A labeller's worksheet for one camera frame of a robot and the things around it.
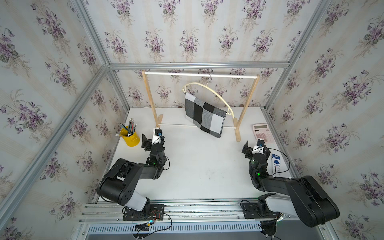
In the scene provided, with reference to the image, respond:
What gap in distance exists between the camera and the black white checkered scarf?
881 mm

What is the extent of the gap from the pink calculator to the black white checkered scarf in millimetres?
269

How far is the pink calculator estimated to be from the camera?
1.03m
